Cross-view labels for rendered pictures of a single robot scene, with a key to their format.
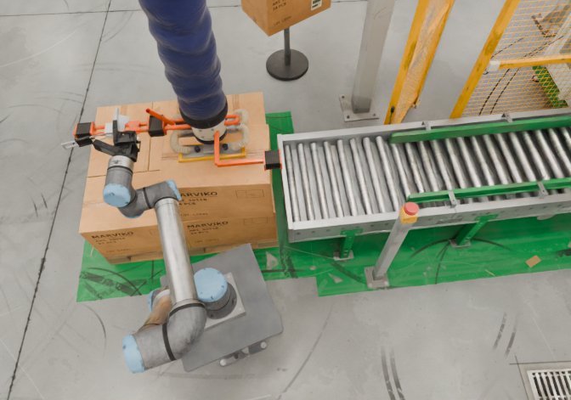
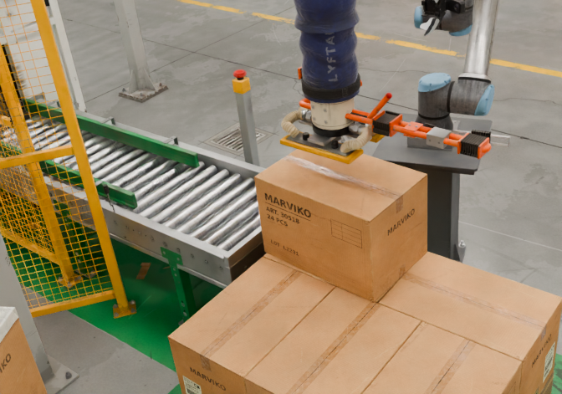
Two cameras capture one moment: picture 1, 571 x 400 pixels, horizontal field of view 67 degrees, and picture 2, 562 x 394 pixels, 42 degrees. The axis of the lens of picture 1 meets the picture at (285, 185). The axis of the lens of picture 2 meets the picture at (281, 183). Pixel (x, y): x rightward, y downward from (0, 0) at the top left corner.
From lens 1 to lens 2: 3.92 m
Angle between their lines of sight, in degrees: 82
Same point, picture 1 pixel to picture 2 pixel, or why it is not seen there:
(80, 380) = not seen: outside the picture
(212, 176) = (360, 161)
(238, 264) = (395, 150)
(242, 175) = not seen: hidden behind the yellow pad
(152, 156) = (401, 335)
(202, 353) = (471, 123)
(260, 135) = (274, 171)
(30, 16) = not seen: outside the picture
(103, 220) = (521, 294)
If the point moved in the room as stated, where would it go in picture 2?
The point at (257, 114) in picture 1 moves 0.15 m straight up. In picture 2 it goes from (212, 310) to (206, 282)
